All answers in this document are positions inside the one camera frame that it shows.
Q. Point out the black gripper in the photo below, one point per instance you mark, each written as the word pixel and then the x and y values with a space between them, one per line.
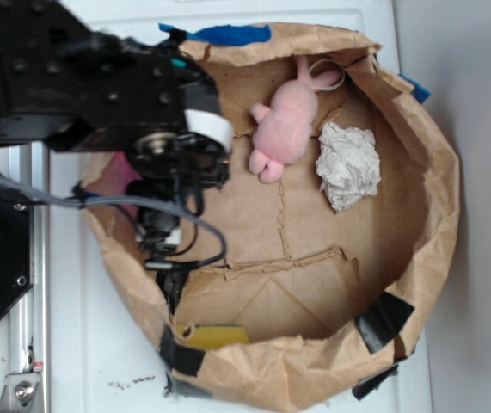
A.
pixel 175 171

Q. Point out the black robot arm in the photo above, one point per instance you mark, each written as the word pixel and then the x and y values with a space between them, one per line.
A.
pixel 80 90

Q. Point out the white tape band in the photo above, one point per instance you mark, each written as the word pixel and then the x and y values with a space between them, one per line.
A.
pixel 210 125

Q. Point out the pink plush bunny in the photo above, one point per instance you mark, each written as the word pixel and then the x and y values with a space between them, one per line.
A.
pixel 285 125

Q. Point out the blue tape strip top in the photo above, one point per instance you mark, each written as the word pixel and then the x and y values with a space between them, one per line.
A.
pixel 231 35

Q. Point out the blue tape strip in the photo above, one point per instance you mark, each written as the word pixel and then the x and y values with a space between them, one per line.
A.
pixel 231 35
pixel 420 93

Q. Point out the brown paper bag bin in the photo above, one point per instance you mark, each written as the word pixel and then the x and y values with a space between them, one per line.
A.
pixel 296 273

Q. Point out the crumpled white paper ball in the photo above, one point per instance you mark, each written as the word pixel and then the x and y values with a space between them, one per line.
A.
pixel 348 165

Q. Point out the black tape patch bottom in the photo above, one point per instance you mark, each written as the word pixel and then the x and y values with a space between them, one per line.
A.
pixel 181 358

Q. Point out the black tape patch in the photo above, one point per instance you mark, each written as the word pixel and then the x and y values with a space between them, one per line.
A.
pixel 181 358
pixel 382 321

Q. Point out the white plastic tray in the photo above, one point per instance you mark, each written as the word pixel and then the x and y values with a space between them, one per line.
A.
pixel 100 361

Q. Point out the blue tape strip right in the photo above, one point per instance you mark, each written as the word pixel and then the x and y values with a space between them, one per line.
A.
pixel 420 93

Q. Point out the black tape patch right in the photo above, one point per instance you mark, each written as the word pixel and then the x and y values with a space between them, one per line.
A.
pixel 382 321

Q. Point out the aluminium extrusion rail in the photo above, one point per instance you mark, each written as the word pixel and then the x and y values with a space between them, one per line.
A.
pixel 28 319

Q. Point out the metal corner bracket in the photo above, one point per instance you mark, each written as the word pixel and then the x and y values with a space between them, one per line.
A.
pixel 19 392

